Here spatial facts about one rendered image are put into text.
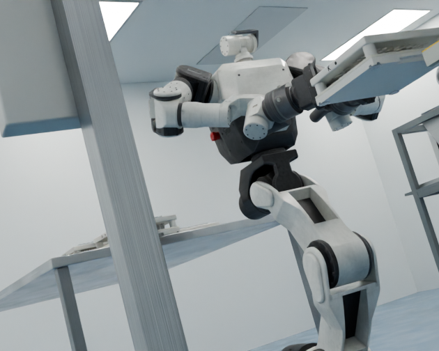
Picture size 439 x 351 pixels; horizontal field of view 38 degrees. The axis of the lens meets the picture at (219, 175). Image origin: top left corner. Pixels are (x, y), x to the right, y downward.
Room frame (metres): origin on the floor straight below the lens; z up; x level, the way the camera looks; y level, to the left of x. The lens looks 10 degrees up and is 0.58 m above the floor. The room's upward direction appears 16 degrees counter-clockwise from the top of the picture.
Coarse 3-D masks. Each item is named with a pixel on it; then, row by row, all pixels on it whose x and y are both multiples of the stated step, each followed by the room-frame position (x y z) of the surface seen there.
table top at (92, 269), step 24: (168, 240) 2.36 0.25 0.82; (192, 240) 2.47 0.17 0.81; (216, 240) 2.76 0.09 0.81; (48, 264) 2.14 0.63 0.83; (72, 264) 2.15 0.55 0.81; (96, 264) 2.36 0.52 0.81; (168, 264) 3.37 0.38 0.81; (24, 288) 2.53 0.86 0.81; (48, 288) 2.83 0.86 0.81; (96, 288) 3.73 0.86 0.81
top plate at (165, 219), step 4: (164, 216) 2.38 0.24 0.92; (168, 216) 2.38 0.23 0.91; (172, 216) 2.39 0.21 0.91; (156, 220) 2.35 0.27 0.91; (160, 220) 2.36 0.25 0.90; (164, 220) 2.37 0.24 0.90; (168, 220) 2.38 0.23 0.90; (156, 224) 2.39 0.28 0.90; (164, 224) 2.46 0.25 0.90; (100, 236) 2.40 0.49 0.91; (104, 236) 2.37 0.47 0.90; (96, 240) 2.44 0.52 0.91; (100, 240) 2.41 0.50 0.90; (104, 240) 2.43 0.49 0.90
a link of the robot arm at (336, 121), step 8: (312, 112) 1.83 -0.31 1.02; (320, 112) 1.78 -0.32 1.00; (328, 112) 1.78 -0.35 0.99; (336, 112) 1.77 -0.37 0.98; (344, 112) 1.76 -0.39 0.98; (312, 120) 1.85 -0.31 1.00; (328, 120) 1.83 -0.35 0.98; (336, 120) 1.81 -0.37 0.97; (344, 120) 1.81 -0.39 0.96; (352, 120) 1.83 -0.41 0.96; (336, 128) 1.82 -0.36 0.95
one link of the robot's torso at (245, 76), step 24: (216, 72) 1.97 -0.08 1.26; (240, 72) 1.94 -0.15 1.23; (264, 72) 1.98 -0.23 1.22; (288, 72) 2.03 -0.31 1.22; (216, 96) 1.98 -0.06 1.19; (240, 120) 1.97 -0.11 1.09; (216, 144) 2.18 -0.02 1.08; (240, 144) 2.01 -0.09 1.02; (264, 144) 2.00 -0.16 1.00; (288, 144) 2.04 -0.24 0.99
